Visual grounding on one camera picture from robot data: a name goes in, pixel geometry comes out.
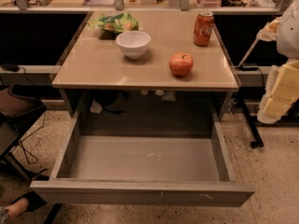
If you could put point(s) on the black power adapter left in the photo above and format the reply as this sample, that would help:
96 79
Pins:
10 67

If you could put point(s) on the dark brown chair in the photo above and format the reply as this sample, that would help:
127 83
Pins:
18 113

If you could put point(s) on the red apple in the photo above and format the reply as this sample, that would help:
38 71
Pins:
181 64

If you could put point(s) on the open grey top drawer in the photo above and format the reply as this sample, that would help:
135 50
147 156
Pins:
110 160

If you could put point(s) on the green chip bag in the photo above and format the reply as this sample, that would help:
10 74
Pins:
116 24

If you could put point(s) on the white ceramic bowl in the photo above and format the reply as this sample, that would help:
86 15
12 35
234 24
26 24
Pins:
133 44

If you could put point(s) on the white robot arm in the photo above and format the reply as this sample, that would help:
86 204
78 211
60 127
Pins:
288 32

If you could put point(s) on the black power adapter right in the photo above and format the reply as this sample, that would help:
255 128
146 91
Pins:
249 67

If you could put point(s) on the grey cabinet with tan top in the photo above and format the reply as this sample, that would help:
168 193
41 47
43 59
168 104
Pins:
94 63

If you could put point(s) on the black table leg stand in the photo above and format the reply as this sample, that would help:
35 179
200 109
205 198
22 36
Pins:
258 141

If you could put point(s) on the black power adapter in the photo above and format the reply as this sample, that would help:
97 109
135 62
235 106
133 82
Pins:
249 67
10 67

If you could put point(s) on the person's foot with black shoe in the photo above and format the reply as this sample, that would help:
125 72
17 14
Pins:
28 202

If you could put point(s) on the orange soda can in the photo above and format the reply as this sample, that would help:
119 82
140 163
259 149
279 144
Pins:
203 26

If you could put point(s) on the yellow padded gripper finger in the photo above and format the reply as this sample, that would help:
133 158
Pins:
281 92
270 31

